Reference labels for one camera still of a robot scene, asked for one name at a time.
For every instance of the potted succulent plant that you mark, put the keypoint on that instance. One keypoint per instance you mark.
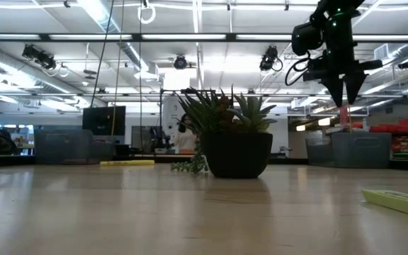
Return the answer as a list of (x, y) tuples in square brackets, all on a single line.
[(236, 156)]

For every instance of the black monitor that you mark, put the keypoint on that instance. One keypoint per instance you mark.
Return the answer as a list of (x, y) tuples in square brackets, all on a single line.
[(103, 120)]

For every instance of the grey translucent bin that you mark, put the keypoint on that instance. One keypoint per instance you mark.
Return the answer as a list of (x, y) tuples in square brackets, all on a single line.
[(62, 148), (360, 152)]

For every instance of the black overhead frame beam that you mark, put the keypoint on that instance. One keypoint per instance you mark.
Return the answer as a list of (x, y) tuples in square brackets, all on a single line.
[(136, 37)]

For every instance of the black background robot arm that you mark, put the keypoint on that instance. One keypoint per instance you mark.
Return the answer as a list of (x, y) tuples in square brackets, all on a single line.
[(159, 138)]

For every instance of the yellow highlighter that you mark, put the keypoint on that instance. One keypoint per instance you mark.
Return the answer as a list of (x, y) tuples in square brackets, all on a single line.
[(126, 163)]

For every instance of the yellow eraser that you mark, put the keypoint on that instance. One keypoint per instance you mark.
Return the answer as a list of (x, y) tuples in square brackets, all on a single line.
[(399, 203)]

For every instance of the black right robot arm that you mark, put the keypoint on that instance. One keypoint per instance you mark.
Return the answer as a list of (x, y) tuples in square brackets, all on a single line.
[(338, 19)]

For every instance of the person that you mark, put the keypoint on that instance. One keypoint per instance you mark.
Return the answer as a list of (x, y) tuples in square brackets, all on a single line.
[(187, 140)]

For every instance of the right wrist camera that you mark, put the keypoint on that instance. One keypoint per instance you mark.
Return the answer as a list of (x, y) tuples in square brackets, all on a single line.
[(305, 39)]

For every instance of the black aluminium table frame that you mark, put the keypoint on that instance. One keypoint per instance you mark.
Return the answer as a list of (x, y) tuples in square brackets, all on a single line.
[(289, 161)]

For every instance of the black ceiling camera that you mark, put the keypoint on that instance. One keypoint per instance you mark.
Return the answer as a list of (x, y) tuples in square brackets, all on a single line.
[(406, 64), (39, 56), (180, 62), (268, 58)]

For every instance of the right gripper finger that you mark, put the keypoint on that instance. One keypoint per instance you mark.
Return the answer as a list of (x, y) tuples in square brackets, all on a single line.
[(353, 85), (335, 88)]

